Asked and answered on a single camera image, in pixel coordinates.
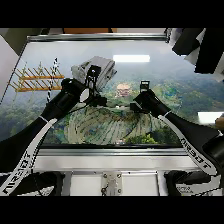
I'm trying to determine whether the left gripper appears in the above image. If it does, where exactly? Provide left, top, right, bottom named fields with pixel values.
left=86, top=89, right=109, bottom=108

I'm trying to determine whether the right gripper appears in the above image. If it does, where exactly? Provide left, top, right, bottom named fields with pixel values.
left=129, top=91, right=152, bottom=115

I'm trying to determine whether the grey and white garment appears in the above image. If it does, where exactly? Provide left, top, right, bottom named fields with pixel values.
left=70, top=55, right=118, bottom=90

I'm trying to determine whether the black garment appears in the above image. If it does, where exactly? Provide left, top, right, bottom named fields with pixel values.
left=194, top=27, right=224, bottom=75
left=171, top=27, right=205, bottom=57

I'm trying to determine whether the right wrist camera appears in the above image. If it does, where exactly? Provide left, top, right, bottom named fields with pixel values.
left=139, top=79, right=151, bottom=96

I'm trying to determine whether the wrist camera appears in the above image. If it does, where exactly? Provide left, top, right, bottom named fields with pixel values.
left=139, top=79, right=151, bottom=96
left=85, top=64, right=102, bottom=92

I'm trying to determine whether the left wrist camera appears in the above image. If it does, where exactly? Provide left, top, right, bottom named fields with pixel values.
left=85, top=64, right=102, bottom=92

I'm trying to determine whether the silver frame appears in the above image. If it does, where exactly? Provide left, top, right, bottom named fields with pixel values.
left=25, top=32, right=224, bottom=197

